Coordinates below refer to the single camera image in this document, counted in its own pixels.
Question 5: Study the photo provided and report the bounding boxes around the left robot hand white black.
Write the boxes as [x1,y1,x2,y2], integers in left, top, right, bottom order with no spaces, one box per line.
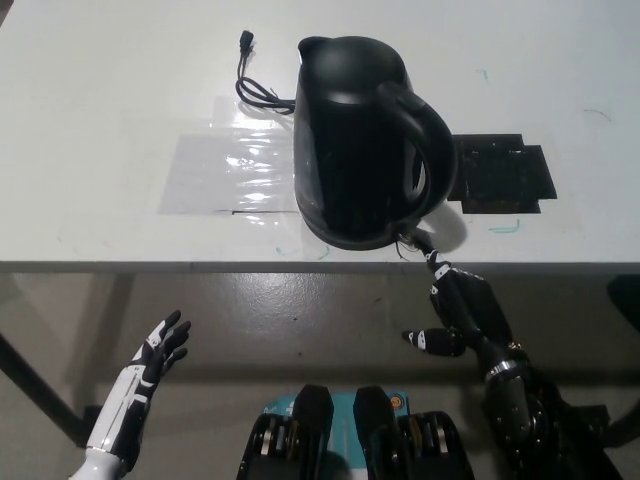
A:
[84,309,193,462]

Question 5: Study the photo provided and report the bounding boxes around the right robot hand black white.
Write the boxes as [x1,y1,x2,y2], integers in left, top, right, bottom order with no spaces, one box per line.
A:
[402,239,527,377]

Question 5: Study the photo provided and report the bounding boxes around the black electric kettle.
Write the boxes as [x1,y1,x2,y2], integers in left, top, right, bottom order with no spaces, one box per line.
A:
[292,35,459,242]

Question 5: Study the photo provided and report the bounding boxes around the black round kettle base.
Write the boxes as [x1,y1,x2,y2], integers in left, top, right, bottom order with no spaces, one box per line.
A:
[298,198,419,253]

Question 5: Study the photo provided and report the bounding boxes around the black table leg with foot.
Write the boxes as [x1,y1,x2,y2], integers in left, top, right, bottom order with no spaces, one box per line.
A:
[589,403,640,449]
[0,331,112,448]

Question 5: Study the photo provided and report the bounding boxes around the black tape patch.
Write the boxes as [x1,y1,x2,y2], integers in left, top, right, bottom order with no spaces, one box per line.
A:
[446,132,559,216]

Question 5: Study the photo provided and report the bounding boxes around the large transparent plastic sheet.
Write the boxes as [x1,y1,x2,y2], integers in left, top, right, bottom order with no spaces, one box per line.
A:
[158,131,302,217]

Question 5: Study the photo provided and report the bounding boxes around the small transparent plastic sheet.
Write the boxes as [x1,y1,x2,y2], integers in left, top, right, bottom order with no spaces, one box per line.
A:
[211,96,296,135]

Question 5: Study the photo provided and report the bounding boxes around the thin loose wire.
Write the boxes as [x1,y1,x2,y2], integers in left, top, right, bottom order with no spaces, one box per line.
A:
[393,230,422,262]

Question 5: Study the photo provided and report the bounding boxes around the black power cord with plug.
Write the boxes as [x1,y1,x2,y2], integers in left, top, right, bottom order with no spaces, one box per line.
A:
[233,30,297,116]

